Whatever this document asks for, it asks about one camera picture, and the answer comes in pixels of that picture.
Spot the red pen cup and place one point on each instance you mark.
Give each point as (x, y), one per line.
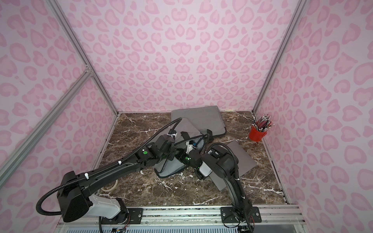
(255, 135)

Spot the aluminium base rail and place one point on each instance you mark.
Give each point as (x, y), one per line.
(270, 218)

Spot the black laptop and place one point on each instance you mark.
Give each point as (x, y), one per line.
(245, 164)

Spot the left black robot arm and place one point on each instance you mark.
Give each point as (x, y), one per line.
(77, 197)

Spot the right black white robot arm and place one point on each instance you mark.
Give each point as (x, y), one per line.
(220, 160)

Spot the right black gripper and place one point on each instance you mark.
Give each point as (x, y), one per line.
(189, 154)

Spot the bundle of pens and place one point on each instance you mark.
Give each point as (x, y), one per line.
(262, 124)

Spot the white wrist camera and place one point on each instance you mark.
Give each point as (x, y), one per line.
(191, 145)
(171, 136)

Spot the grey laptop bag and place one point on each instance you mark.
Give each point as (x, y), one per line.
(185, 132)
(203, 118)

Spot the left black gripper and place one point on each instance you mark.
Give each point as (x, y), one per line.
(169, 144)

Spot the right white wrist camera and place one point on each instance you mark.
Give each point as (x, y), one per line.
(191, 145)

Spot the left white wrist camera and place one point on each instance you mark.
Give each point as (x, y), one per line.
(171, 136)

